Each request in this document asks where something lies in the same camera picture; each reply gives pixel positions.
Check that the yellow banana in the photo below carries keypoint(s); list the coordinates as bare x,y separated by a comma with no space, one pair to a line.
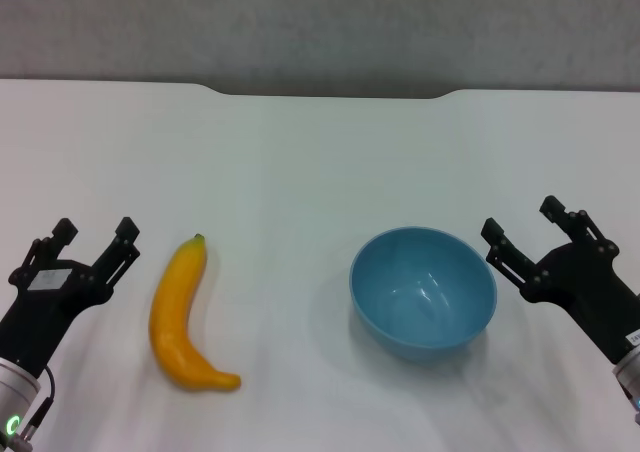
177,312

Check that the blue bowl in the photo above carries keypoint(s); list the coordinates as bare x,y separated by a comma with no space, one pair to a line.
422,292

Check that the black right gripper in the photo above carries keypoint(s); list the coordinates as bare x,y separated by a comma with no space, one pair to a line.
580,292

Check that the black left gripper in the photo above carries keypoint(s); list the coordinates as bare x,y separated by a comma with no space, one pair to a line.
55,297

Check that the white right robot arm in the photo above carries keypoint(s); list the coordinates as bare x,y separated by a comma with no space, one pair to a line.
629,377

